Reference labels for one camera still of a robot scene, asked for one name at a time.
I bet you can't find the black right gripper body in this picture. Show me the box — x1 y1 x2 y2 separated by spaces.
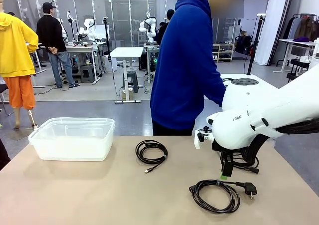
211 142 235 160

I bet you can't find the black power cable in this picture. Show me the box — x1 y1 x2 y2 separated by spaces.
233 152 260 174
188 179 258 214

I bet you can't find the black USB cable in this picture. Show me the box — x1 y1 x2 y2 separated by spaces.
135 139 168 174

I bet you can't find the person's right forearm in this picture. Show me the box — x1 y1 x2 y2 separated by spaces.
203 80 226 108

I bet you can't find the large white table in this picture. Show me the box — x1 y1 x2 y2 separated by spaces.
220 73 283 89

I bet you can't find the person in blue hoodie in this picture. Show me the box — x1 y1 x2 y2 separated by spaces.
150 0 226 136

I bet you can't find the wooden shoe shelf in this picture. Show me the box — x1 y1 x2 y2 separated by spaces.
211 42 235 63

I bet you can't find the black bags stack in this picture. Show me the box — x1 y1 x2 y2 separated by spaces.
235 30 255 56

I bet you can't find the black utility cart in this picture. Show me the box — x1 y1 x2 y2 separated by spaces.
286 57 311 84

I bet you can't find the black pole stand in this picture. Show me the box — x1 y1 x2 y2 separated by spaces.
246 13 266 76

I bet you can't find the grey plastic stool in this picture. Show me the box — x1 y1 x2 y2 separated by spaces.
79 64 96 84
122 70 139 94

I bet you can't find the white desk with purple cloth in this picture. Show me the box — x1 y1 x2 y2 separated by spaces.
273 38 319 73

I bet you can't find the white folding screen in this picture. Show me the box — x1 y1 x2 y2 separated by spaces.
253 0 295 66

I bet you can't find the person in dark clothes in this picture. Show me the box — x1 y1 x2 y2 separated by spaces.
156 9 175 46

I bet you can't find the small white standing desk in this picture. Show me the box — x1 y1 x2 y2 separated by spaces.
109 46 145 104

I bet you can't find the clothes rack with coats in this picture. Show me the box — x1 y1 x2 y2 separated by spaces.
284 12 319 44

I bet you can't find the clear plastic storage container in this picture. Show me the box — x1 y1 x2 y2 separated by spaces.
28 117 116 162

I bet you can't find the grey workbench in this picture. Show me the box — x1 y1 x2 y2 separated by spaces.
64 41 102 85

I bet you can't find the man in black jacket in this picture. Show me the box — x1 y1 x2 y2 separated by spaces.
36 1 81 89

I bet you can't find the mannequin in yellow hoodie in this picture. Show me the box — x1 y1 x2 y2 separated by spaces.
0 0 39 130

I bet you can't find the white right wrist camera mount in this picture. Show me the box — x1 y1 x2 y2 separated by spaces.
194 126 214 150

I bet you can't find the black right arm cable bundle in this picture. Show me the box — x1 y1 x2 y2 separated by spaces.
235 121 319 166

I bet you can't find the black camera tripod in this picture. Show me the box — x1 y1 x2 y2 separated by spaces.
103 16 112 61

